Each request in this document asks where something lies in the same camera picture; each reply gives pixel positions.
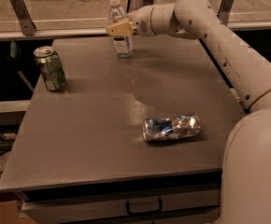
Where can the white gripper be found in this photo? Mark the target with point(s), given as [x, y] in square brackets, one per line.
[142, 23]

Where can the clear plastic water bottle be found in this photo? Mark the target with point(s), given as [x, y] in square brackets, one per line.
[123, 44]

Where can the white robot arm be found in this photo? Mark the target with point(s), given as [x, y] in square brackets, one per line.
[246, 167]

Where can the green soda can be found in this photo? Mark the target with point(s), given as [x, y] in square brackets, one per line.
[51, 68]

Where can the crushed redbull can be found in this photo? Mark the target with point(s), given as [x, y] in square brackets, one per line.
[176, 128]

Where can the cardboard box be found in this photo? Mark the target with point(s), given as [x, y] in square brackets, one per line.
[10, 214]

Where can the horizontal metal rail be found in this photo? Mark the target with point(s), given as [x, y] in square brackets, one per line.
[69, 33]

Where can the right metal rail bracket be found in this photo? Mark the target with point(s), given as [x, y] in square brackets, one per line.
[224, 11]

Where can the left metal rail bracket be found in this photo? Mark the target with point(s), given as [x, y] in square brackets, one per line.
[23, 16]

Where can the grey drawer with handle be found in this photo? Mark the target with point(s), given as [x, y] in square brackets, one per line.
[204, 205]

